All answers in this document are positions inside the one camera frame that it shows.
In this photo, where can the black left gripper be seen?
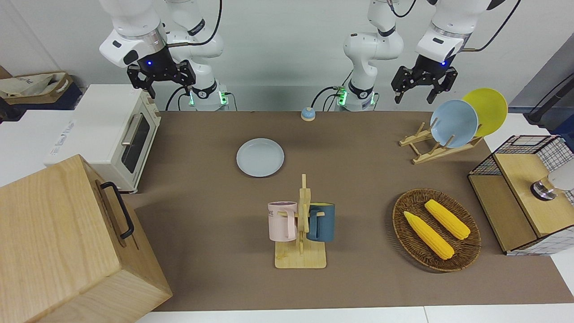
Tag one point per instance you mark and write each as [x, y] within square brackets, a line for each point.
[430, 72]

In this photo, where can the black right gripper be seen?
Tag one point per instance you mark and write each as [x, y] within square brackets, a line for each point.
[157, 67]

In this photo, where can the gray round plate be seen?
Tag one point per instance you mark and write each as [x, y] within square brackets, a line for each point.
[260, 158]

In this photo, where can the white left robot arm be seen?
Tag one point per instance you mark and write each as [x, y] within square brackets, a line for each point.
[372, 45]

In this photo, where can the light blue plate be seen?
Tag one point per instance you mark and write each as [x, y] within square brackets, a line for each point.
[454, 123]

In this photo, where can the yellow plate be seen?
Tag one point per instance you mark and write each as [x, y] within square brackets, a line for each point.
[491, 107]

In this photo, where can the wooden dish rack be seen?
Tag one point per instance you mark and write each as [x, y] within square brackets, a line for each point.
[430, 154]

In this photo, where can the white toaster oven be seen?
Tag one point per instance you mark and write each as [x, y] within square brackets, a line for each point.
[98, 125]

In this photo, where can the small blue bell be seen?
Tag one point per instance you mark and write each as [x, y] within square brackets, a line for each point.
[308, 114]

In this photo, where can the cardboard box with bag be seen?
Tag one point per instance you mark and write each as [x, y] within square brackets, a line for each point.
[40, 89]

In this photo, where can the black gray stand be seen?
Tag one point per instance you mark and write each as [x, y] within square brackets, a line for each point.
[551, 96]

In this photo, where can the yellow corn cob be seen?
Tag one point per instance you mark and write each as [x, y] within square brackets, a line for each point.
[428, 235]
[448, 220]

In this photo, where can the dark blue mug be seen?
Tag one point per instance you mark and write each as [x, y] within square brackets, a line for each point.
[323, 222]

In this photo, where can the brown wicker basket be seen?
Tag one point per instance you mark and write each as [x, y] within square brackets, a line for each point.
[466, 258]

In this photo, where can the pink mug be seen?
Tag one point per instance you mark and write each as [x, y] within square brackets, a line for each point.
[280, 222]

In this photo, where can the wooden cabinet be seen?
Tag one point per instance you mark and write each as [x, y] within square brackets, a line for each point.
[58, 251]

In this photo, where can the wooden mug tree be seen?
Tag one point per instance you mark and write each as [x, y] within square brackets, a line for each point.
[300, 258]

